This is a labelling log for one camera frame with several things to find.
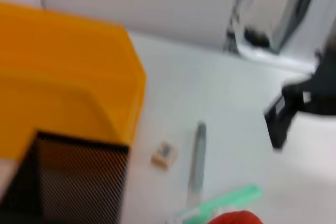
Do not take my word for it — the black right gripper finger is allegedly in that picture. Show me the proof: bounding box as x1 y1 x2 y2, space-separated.
264 95 299 149

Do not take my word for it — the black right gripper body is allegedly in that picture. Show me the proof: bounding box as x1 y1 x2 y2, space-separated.
282 37 336 116

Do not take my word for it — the green pen with white cap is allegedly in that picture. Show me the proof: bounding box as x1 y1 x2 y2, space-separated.
175 184 264 224

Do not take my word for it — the orange fruit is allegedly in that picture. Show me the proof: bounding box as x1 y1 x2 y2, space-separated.
207 210 266 224

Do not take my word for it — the gray pen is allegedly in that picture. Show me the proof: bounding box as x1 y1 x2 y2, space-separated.
186 121 207 204

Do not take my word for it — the beige eraser with barcode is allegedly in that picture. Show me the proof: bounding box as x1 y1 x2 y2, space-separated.
151 141 179 169

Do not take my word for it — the black mesh pen holder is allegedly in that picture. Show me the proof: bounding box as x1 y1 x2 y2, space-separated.
0 129 131 224

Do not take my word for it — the white lift column stand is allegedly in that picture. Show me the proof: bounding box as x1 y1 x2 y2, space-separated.
223 0 320 54

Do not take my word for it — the yellow plastic bin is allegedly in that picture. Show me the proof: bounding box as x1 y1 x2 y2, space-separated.
0 2 147 162

